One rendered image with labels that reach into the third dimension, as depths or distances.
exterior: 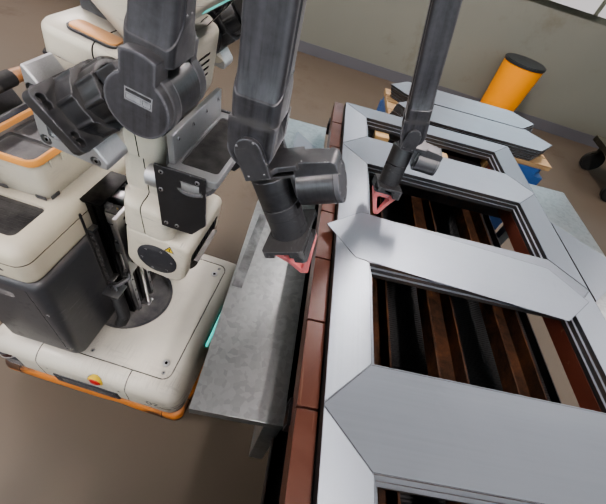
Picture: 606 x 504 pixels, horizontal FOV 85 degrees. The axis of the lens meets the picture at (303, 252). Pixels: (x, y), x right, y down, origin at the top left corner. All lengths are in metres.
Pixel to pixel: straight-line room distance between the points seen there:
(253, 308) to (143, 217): 0.34
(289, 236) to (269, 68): 0.23
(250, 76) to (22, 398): 1.48
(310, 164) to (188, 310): 1.01
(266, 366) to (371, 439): 0.30
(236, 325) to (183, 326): 0.48
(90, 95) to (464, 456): 0.78
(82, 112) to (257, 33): 0.25
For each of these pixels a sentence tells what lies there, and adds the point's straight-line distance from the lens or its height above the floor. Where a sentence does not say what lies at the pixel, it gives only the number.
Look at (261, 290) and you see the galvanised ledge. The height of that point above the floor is 0.68.
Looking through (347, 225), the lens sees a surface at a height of 0.85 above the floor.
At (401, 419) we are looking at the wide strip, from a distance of 0.69.
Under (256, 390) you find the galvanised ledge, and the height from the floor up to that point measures 0.68.
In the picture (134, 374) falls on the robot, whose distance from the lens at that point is 1.27.
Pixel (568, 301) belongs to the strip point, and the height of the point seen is 0.85.
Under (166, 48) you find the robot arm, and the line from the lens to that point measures 0.42.
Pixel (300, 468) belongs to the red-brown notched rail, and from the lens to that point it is 0.64.
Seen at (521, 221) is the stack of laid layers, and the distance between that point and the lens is 1.36.
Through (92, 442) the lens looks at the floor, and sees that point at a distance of 1.54.
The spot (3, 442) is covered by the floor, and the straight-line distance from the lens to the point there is 1.63.
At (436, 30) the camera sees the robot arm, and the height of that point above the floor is 1.30.
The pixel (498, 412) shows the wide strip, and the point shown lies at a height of 0.85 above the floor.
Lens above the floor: 1.45
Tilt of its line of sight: 48 degrees down
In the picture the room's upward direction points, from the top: 18 degrees clockwise
